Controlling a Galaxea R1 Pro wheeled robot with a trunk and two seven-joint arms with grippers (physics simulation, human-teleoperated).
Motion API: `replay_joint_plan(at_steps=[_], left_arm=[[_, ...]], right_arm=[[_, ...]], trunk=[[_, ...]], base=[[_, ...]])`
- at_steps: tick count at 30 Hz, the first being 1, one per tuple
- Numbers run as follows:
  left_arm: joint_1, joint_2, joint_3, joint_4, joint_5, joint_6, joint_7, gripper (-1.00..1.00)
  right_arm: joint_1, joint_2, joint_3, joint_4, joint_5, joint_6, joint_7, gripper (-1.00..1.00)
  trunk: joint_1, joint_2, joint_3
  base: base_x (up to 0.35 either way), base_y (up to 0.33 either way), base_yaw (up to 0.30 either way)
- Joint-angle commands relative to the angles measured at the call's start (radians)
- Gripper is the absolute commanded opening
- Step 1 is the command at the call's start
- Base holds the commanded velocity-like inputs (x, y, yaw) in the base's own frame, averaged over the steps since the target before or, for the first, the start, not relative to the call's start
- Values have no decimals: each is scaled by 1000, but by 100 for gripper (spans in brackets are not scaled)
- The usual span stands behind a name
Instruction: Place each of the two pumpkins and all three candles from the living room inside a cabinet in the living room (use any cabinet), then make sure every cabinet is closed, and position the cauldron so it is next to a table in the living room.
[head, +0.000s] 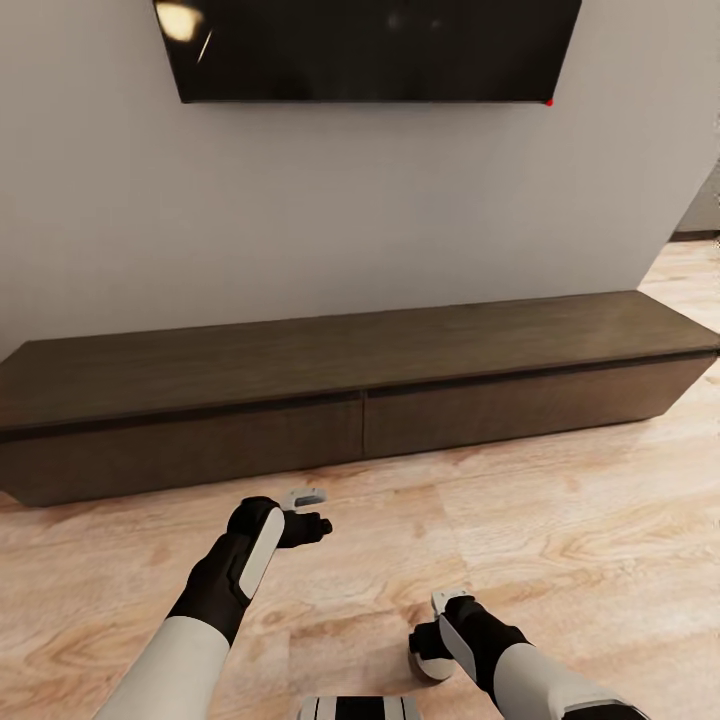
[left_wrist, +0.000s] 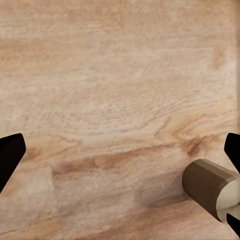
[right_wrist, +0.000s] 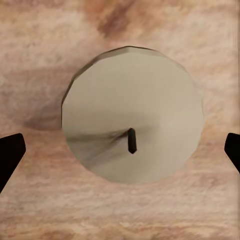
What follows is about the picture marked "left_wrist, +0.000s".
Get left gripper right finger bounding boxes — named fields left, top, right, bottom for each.
left=224, top=132, right=240, bottom=173

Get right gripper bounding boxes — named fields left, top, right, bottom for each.
left=226, top=213, right=240, bottom=237

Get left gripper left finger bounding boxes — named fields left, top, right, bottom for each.
left=0, top=133, right=26, bottom=193

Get pillar candle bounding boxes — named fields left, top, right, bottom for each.
left=182, top=159, right=240, bottom=225

